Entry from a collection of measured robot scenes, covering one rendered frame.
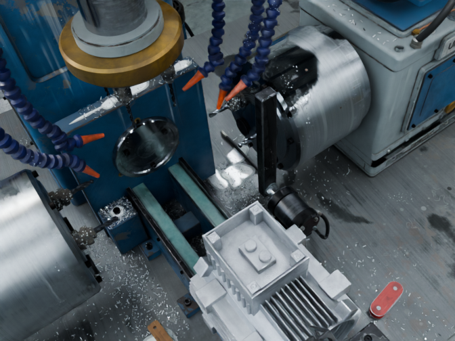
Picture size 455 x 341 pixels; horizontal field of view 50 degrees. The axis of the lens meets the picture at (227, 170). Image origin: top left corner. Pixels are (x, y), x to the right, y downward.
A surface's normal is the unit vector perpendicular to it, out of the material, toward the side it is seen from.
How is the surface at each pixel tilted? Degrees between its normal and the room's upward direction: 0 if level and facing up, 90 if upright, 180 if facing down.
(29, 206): 9
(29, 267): 47
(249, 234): 0
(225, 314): 0
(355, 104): 73
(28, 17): 90
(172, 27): 0
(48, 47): 90
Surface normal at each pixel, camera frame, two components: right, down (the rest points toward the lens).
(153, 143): 0.57, 0.63
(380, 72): -0.82, 0.49
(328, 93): 0.40, 0.10
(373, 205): -0.07, -0.61
